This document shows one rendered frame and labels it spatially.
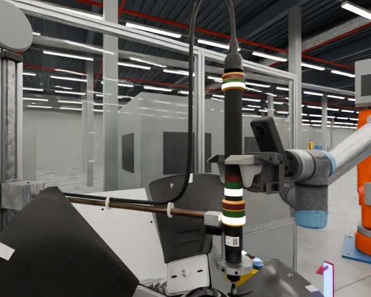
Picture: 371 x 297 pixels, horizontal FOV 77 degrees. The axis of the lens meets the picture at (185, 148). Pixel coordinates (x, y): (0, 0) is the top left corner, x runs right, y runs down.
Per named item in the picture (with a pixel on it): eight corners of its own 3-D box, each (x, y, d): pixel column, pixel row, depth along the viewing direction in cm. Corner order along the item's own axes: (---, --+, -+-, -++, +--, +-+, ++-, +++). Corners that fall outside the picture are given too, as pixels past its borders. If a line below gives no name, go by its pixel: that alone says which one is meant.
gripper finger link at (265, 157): (261, 164, 41) (284, 162, 47) (261, 155, 41) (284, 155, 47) (238, 162, 45) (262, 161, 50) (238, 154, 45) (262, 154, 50)
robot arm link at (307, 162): (314, 149, 53) (282, 149, 60) (302, 149, 51) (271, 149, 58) (314, 182, 53) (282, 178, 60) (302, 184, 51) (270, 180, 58)
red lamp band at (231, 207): (219, 209, 44) (219, 203, 44) (225, 204, 48) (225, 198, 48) (243, 211, 42) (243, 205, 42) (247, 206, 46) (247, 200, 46)
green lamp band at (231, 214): (219, 216, 44) (219, 210, 44) (225, 210, 48) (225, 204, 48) (243, 218, 42) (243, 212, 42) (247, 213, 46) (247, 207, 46)
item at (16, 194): (-2, 209, 68) (-2, 180, 68) (23, 204, 75) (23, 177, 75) (21, 213, 64) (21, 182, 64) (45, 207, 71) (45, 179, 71)
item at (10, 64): (-2, 260, 70) (-2, 51, 70) (16, 253, 74) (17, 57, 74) (5, 261, 69) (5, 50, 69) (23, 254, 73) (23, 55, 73)
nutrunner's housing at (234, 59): (221, 281, 44) (221, 38, 44) (225, 271, 48) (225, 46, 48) (242, 286, 42) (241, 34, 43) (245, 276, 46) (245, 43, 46)
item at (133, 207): (31, 198, 67) (31, 193, 67) (36, 197, 68) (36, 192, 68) (214, 221, 46) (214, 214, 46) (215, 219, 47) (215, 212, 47)
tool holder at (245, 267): (200, 269, 44) (200, 216, 44) (211, 253, 50) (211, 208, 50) (249, 279, 40) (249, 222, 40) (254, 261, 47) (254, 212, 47)
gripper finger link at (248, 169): (238, 191, 39) (266, 185, 45) (238, 155, 39) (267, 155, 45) (223, 188, 41) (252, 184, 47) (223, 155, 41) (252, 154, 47)
